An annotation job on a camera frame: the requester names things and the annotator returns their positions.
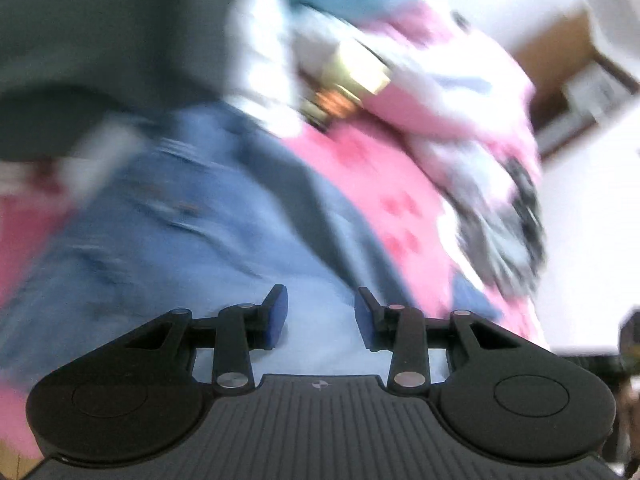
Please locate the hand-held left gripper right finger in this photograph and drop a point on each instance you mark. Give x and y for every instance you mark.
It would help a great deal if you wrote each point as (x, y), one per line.
(364, 321)

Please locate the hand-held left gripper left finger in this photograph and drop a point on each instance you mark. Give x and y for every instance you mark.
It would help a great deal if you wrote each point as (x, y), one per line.
(278, 316)

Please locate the blue jeans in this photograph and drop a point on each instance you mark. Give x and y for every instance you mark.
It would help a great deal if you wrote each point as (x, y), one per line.
(200, 240)

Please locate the black and white cloth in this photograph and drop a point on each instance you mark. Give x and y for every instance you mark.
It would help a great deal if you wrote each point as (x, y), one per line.
(500, 230)

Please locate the pink printed blanket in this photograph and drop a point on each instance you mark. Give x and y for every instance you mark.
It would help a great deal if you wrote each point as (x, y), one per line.
(380, 180)

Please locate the dark cloth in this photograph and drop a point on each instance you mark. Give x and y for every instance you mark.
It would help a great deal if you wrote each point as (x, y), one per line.
(100, 35)

